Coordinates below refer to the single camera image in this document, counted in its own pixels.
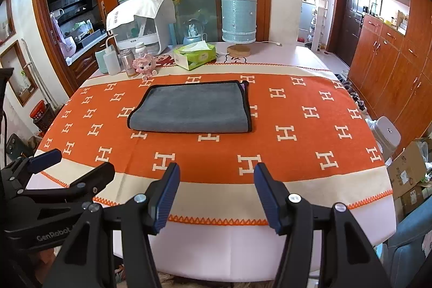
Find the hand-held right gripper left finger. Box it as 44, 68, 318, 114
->
42, 162, 181, 288

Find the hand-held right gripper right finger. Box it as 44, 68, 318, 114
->
253, 162, 394, 288

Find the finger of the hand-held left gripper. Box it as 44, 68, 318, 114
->
2, 148, 63, 189
12, 161, 116, 206

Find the grey towel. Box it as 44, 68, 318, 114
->
126, 80, 254, 134

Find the red lidded container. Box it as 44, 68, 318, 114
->
30, 100, 48, 123

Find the orange patterned blanket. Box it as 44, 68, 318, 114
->
35, 63, 394, 228

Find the teal cup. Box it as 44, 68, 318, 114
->
95, 50, 109, 74

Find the white squeeze bottle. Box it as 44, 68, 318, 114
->
103, 38, 122, 76

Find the clear glass jar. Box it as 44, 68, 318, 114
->
120, 49, 136, 79

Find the pink toy figure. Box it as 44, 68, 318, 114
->
132, 54, 160, 79

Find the white plastic stool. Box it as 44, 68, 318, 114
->
366, 116, 402, 162

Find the cardboard box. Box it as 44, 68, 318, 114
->
386, 141, 432, 189
393, 183, 432, 222

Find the green tissue box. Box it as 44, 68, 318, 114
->
173, 40, 217, 70

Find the blue cushioned chair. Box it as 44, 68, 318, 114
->
387, 203, 432, 288

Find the snow globe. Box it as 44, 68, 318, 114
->
182, 19, 207, 46

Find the white cabinet with cloth cover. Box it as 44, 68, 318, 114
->
106, 0, 177, 56

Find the white shoe rack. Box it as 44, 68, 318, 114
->
310, 0, 330, 53

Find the blue cylindrical table lamp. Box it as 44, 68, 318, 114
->
220, 0, 259, 58

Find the dark entrance door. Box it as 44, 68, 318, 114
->
332, 0, 371, 63

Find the wooden wall frame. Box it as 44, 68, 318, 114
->
0, 40, 38, 107

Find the wooden wall cabinet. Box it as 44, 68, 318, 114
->
347, 0, 432, 154

